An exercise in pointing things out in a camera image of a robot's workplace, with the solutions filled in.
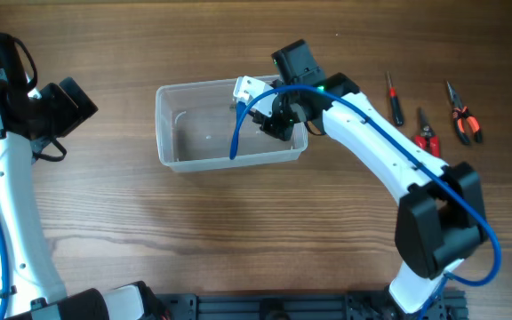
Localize clear plastic container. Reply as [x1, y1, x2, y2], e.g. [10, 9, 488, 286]
[156, 79, 308, 172]

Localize black red handled screwdriver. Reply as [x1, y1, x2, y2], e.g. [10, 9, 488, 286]
[386, 71, 404, 127]

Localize red handled snips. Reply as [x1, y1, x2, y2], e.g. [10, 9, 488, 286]
[414, 108, 441, 157]

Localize orange black needle-nose pliers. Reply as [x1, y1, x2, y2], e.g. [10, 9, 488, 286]
[446, 82, 484, 146]

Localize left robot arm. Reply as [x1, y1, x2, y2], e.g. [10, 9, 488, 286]
[0, 33, 172, 320]

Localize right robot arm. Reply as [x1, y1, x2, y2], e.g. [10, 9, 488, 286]
[235, 40, 500, 318]

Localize right blue cable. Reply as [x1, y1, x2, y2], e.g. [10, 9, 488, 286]
[228, 84, 503, 320]

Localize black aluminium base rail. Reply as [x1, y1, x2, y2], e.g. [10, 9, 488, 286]
[156, 289, 468, 320]

